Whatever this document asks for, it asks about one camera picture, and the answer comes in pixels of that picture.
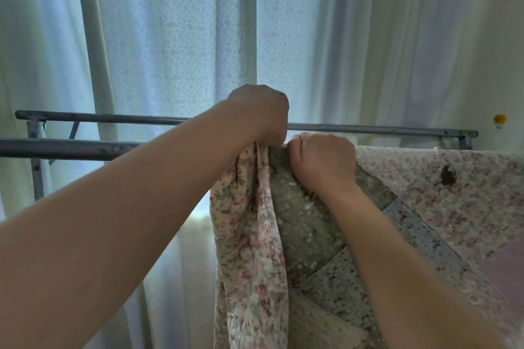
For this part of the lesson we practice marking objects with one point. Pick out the floral patchwork quilt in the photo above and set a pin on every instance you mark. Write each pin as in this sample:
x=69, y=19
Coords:
x=434, y=213

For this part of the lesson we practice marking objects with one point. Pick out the grey metal drying rack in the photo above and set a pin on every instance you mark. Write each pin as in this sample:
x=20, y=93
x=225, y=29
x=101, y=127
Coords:
x=82, y=149

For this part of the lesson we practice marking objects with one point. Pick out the person's right hand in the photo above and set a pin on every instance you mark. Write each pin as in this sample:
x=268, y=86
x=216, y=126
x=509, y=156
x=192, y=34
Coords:
x=325, y=160

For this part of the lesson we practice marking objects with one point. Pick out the person's left forearm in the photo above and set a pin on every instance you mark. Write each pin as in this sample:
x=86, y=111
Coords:
x=123, y=213

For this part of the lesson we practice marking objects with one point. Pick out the small yellow wall hook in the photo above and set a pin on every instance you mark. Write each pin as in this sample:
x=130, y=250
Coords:
x=500, y=119

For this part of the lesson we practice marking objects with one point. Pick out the person's left fingers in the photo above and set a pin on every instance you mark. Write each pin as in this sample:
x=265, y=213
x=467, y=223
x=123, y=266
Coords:
x=275, y=134

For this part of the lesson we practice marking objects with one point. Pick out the person's left hand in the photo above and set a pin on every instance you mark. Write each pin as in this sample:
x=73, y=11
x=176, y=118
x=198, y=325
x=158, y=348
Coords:
x=258, y=107

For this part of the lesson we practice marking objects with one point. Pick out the white lace curtain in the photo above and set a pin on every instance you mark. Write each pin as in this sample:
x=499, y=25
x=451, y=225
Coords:
x=176, y=34

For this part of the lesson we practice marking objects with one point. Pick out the person's right forearm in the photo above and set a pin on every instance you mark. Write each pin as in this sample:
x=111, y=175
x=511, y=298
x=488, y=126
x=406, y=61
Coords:
x=393, y=275

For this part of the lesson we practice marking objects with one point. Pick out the person's right fingers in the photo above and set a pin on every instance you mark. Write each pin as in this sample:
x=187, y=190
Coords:
x=296, y=152

